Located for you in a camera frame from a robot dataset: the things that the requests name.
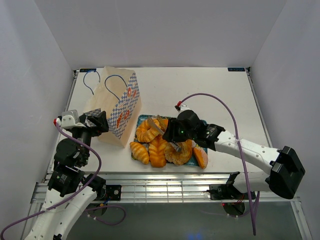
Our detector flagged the sugared donut bread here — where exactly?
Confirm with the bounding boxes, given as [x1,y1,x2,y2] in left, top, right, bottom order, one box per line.
[164,139,193,166]

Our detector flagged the braided leaf bread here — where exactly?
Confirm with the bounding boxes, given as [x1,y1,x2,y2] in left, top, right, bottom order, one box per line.
[148,134,167,168]

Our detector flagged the croissant bread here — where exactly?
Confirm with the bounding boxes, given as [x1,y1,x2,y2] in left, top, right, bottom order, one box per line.
[129,141,150,165]

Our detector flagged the blue checkered paper bag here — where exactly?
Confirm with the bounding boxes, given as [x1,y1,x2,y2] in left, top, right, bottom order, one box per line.
[83,66,142,148]

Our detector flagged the metal tongs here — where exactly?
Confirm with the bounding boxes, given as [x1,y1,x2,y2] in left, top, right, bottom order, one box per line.
[147,115,181,152]

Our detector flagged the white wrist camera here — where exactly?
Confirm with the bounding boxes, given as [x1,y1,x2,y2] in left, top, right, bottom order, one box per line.
[53,109,85,129]
[174,101,191,114]

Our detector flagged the blue table corner label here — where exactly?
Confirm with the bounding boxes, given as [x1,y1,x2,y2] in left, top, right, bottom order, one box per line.
[227,67,246,72]
[79,68,97,73]

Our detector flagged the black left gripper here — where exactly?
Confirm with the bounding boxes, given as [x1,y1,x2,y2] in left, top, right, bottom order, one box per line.
[71,110,109,165]

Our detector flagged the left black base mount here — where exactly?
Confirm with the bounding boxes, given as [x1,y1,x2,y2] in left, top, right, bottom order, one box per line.
[105,184,122,201]

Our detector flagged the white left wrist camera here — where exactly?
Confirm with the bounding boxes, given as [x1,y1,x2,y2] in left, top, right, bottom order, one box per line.
[53,109,85,129]

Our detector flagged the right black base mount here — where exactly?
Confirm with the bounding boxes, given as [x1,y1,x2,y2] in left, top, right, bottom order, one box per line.
[206,184,232,200]

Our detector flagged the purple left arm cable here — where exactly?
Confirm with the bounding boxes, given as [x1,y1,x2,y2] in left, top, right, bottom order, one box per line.
[0,123,127,240]

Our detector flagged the blue table corner label right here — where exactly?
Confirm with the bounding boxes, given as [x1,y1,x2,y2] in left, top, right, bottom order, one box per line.
[227,67,246,72]

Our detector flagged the teal floral tray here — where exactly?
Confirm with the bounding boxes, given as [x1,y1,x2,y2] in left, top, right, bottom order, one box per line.
[129,114,209,169]

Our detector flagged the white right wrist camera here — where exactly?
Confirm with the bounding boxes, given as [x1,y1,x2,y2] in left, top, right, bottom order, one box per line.
[174,101,191,114]

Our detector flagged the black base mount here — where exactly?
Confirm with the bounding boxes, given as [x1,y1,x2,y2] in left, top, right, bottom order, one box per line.
[105,184,122,201]
[206,184,232,200]

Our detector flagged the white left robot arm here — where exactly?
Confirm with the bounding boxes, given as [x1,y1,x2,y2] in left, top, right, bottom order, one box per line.
[26,110,109,240]

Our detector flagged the pink sugared half bun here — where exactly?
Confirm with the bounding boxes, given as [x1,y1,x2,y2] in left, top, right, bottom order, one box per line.
[193,147,209,169]

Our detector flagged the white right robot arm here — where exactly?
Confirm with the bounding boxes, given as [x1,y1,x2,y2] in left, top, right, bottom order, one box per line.
[163,109,306,200]

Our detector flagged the twisted ring bread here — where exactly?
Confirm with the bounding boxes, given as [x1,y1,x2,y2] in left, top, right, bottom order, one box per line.
[135,118,168,143]

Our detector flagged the blue table corner label left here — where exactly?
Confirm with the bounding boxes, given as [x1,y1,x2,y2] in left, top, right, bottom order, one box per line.
[79,68,97,73]

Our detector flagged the aluminium rail frame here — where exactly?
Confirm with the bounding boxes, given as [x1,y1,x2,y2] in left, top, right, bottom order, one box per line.
[29,172,303,205]

